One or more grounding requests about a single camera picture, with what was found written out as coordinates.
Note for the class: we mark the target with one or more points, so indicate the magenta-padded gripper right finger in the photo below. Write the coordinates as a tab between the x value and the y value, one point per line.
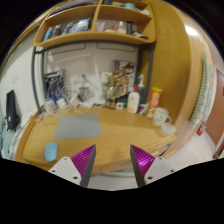
156	168

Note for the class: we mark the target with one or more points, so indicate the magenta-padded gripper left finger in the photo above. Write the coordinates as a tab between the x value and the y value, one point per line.
68	168

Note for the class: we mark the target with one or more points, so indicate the light blue computer mouse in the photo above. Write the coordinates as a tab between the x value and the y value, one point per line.
50	152

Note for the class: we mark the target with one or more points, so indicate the grey mouse pad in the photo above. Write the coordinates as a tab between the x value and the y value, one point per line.
78	126

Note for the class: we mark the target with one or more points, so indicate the clear plastic container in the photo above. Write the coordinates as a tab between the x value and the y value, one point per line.
168	128

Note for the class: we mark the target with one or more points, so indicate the white mug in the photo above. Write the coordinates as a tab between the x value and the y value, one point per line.
160	116

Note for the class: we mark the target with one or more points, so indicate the red yellow snack canister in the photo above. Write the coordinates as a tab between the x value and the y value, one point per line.
154	101

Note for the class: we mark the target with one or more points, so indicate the white bottle with red cap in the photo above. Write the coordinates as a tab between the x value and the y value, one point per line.
133	101

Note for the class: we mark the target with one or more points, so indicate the teal blanket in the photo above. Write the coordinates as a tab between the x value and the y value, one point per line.
5	136

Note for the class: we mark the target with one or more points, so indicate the dark metal cup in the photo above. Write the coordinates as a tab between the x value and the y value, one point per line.
83	94

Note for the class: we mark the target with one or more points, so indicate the blue spray bottle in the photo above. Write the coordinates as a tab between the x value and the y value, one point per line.
142	90

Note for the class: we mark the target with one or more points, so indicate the black backpack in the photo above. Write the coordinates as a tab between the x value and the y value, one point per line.
11	111

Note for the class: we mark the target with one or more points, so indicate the brown figurine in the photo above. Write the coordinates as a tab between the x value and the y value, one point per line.
116	91

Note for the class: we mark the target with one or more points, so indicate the wooden shelf unit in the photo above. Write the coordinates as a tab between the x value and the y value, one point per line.
100	35

